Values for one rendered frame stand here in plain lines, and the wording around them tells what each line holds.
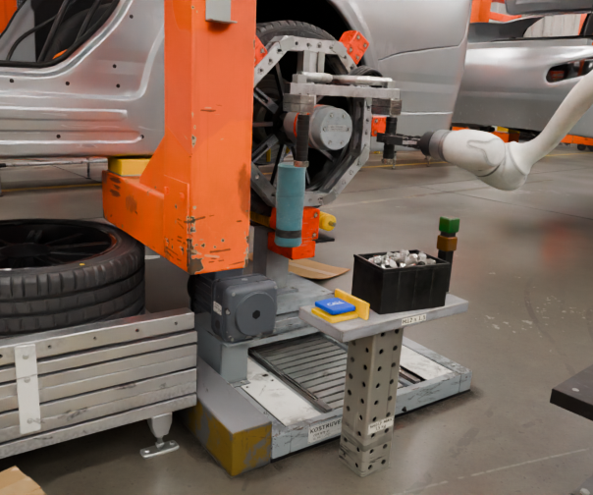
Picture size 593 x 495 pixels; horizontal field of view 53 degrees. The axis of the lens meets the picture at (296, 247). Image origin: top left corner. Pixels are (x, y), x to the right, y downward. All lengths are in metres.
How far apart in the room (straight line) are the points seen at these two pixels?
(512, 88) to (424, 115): 1.79
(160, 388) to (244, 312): 0.32
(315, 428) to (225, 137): 0.83
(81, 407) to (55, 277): 0.32
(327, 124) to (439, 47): 0.88
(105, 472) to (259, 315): 0.58
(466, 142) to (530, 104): 2.58
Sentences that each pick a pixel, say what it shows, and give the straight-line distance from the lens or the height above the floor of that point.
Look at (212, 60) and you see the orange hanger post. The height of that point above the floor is 1.02.
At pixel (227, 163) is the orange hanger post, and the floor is 0.79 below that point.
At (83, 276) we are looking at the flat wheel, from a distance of 1.57.
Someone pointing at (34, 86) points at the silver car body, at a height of 0.93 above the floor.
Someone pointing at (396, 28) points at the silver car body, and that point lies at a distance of 2.43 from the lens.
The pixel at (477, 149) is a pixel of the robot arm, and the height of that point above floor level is 0.83.
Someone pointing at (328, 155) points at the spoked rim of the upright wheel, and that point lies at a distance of 2.19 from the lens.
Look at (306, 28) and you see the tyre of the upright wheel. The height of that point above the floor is 1.16.
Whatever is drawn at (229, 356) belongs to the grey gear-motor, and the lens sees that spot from 1.84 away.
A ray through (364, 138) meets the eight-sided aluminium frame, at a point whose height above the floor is 0.81.
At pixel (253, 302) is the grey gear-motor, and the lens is 1.74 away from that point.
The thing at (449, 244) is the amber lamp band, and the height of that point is 0.59.
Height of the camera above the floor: 0.96
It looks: 15 degrees down
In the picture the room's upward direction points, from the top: 3 degrees clockwise
